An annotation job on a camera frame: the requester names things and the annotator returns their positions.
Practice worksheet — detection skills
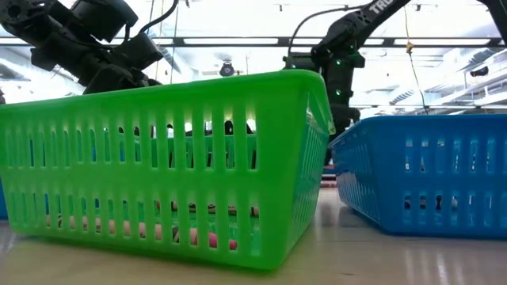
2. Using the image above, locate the black overhead beam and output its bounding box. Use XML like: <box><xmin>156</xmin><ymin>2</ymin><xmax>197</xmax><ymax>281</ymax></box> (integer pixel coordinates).
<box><xmin>0</xmin><ymin>35</ymin><xmax>507</xmax><ymax>48</ymax></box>

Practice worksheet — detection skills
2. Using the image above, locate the distant blue white shelf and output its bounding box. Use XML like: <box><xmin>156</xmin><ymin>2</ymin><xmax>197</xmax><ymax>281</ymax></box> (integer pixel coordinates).
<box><xmin>321</xmin><ymin>164</ymin><xmax>338</xmax><ymax>189</ymax></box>

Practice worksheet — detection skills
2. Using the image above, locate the green plastic basket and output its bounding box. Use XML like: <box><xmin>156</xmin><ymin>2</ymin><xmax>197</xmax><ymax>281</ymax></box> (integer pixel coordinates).
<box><xmin>0</xmin><ymin>69</ymin><xmax>337</xmax><ymax>271</ymax></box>

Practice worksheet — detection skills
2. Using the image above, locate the blue plastic basket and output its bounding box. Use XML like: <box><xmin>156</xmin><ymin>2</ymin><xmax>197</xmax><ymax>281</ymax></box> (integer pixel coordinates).
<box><xmin>0</xmin><ymin>177</ymin><xmax>9</xmax><ymax>221</ymax></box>
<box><xmin>328</xmin><ymin>113</ymin><xmax>507</xmax><ymax>240</ymax></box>

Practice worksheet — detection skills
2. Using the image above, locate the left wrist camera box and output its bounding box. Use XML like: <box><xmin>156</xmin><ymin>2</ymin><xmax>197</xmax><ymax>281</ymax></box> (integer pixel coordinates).
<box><xmin>70</xmin><ymin>0</ymin><xmax>139</xmax><ymax>43</ymax></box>

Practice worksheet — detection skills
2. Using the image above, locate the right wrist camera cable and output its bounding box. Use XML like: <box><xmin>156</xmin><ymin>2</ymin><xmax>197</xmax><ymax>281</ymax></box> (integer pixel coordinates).
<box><xmin>287</xmin><ymin>2</ymin><xmax>372</xmax><ymax>56</ymax></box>

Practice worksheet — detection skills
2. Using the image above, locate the yellow hanging cord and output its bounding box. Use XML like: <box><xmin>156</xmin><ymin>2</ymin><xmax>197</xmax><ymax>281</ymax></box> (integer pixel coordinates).
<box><xmin>403</xmin><ymin>6</ymin><xmax>431</xmax><ymax>116</ymax></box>

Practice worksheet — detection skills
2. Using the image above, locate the black overhead camera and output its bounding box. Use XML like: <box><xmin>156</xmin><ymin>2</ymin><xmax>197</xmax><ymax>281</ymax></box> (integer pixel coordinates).
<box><xmin>219</xmin><ymin>61</ymin><xmax>236</xmax><ymax>78</ymax></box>

